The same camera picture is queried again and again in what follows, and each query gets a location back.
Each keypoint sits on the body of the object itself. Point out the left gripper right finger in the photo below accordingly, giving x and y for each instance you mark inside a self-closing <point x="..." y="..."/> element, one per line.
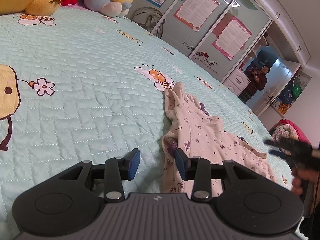
<point x="196" y="169"/>

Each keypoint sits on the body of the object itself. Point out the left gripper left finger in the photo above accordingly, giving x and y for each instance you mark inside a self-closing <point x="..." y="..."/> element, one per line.
<point x="116" y="170"/>

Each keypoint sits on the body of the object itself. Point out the pink patterned pajama garment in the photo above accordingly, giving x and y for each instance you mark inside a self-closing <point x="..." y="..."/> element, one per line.
<point x="202" y="135"/>

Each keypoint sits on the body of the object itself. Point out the person in dark clothes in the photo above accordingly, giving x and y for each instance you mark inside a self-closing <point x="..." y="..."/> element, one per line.
<point x="258" y="80"/>

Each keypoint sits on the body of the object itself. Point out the person right hand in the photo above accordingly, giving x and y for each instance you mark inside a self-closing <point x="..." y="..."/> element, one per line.
<point x="300" y="175"/>

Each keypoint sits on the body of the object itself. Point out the pink folded quilt pile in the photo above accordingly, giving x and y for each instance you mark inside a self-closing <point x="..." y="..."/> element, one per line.
<point x="287" y="129"/>

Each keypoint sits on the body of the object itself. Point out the green bag on shelf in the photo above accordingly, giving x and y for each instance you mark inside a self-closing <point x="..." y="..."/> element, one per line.
<point x="296" y="87"/>

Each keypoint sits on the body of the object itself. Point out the white room door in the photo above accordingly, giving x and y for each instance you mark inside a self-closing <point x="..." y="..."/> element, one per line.
<point x="279" y="76"/>

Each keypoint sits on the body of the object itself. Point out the white drawer cabinet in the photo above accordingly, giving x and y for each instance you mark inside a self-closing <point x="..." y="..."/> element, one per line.
<point x="236" y="82"/>

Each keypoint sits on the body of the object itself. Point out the light green quilted bedspread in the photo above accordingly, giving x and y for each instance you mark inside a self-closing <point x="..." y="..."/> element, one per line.
<point x="77" y="89"/>

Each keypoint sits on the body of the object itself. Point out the sliding door wardrobe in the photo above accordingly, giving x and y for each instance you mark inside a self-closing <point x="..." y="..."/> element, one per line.
<point x="251" y="46"/>

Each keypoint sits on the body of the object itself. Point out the pink framed poster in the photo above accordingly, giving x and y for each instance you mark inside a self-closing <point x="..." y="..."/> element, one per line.
<point x="232" y="38"/>

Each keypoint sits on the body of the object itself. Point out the orange framed poster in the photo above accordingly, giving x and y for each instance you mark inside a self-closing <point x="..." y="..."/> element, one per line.
<point x="193" y="13"/>

